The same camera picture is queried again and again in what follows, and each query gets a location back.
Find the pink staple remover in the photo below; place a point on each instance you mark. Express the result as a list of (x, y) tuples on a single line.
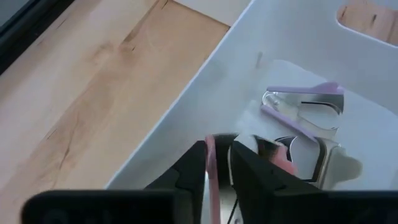
[(213, 174)]

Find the purple staple remover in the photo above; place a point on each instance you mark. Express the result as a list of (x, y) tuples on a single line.
[(311, 90)]

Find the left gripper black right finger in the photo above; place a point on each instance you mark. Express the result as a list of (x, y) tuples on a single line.
[(264, 199)]

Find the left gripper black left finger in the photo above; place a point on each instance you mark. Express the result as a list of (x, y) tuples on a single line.
[(174, 199)]

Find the black metal table frame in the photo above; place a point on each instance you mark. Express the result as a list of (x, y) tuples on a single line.
[(25, 31)]

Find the white plastic storage bin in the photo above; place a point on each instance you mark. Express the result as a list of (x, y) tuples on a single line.
[(248, 46)]

